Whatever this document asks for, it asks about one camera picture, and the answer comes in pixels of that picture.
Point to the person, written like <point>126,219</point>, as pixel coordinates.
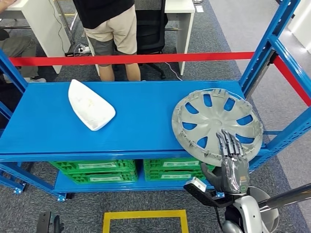
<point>16,48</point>
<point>109,29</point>

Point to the blue metal shelf rack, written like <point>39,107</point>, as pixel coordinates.
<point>14,184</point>
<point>133,122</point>

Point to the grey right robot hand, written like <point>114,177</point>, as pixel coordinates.
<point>234,177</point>

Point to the black office chair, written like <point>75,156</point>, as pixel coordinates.
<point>150,29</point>

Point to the white curved plastic part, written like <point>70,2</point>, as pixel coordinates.
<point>90,106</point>

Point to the red barrier belt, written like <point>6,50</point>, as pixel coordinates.
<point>291,80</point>
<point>121,59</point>

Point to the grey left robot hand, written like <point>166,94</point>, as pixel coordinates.
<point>58,225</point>

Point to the small white floor plate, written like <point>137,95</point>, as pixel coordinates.
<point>199,9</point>

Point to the white power strip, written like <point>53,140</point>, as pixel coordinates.
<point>84,49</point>

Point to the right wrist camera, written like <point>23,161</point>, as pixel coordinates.
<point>208,199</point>

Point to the chrome stanchion post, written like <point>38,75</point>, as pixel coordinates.
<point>258,77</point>
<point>291,196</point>

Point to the white desk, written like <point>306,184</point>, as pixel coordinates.
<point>183,38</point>
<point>44,29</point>

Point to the grey plastic wheel hubcap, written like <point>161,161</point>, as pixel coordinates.
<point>211,119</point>

